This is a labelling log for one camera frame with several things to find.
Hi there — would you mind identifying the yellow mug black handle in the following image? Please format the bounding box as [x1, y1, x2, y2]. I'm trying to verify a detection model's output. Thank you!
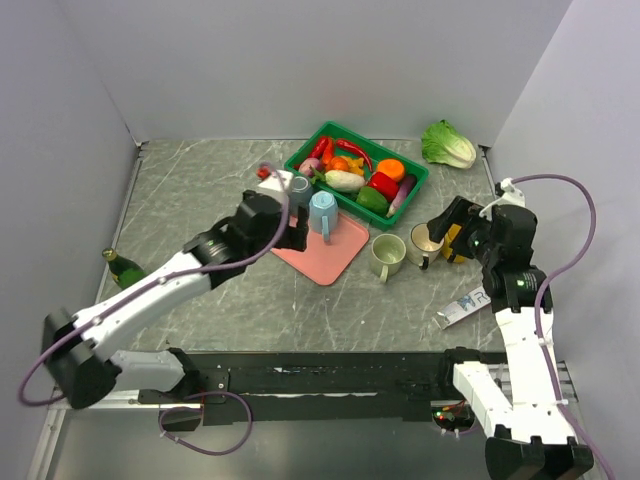
[440, 224, 469, 265]

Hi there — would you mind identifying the light blue mug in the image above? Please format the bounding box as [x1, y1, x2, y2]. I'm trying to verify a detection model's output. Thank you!
[309, 191, 338, 244]

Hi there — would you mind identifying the cream mug black handle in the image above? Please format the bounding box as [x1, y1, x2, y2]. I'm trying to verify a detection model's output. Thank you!
[406, 223, 444, 271]

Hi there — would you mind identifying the light green mug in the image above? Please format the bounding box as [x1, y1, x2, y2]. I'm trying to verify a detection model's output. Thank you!
[369, 233, 407, 283]

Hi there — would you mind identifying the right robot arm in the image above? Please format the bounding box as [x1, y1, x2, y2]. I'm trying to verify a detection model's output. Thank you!
[427, 196, 594, 479]

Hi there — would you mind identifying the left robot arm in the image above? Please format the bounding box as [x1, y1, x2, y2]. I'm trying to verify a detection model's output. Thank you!
[42, 191, 309, 409]

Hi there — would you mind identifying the dark blue-grey mug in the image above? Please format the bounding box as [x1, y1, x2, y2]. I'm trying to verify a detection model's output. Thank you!
[289, 176, 314, 212]

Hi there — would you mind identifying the pink tray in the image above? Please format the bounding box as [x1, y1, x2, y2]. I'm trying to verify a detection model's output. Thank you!
[271, 213, 369, 286]

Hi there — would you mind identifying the purple eggplant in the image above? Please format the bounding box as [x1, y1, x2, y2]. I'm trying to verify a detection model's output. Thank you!
[386, 174, 417, 218]

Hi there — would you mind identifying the white printed card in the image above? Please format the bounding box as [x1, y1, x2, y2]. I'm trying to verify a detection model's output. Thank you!
[435, 286, 491, 330]

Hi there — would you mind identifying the lettuce head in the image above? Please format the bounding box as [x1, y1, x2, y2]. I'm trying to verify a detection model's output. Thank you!
[421, 120, 477, 169]

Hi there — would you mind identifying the purple onion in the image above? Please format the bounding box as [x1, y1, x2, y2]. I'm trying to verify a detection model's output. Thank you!
[298, 157, 324, 178]

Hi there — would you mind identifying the red bell pepper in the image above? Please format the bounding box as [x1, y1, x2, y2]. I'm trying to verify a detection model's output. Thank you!
[367, 171, 399, 203]

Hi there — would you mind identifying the white radish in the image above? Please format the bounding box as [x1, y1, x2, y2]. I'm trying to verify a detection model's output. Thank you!
[324, 170, 366, 193]

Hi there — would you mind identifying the orange fruit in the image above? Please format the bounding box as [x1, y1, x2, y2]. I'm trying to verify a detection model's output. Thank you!
[376, 158, 406, 183]

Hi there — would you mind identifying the green bell pepper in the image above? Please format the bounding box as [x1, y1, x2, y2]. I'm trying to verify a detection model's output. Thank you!
[356, 186, 389, 217]

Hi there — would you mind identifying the orange yellow vegetable piece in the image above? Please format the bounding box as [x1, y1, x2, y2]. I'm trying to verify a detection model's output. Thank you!
[325, 156, 364, 177]

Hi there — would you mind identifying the red chili pepper pair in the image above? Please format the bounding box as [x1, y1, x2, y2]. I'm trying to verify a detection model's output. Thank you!
[309, 136, 334, 165]

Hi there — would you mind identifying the green plastic basket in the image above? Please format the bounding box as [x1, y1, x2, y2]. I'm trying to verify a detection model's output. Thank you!
[285, 122, 429, 231]

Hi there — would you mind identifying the green glass bottle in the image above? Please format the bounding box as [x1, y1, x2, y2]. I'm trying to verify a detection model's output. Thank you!
[102, 248, 146, 290]

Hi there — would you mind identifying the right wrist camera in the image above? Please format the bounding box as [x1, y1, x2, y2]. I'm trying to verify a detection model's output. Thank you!
[479, 178, 526, 221]

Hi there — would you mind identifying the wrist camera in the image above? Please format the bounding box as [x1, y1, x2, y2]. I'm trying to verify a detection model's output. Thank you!
[255, 167, 294, 203]
[479, 178, 526, 221]

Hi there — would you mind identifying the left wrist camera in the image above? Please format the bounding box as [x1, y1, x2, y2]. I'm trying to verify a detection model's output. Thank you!
[255, 167, 294, 203]

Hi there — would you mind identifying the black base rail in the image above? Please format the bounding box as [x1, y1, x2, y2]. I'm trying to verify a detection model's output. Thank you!
[138, 347, 507, 426]

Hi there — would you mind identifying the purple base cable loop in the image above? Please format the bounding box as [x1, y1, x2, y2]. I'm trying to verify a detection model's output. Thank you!
[158, 390, 254, 456]

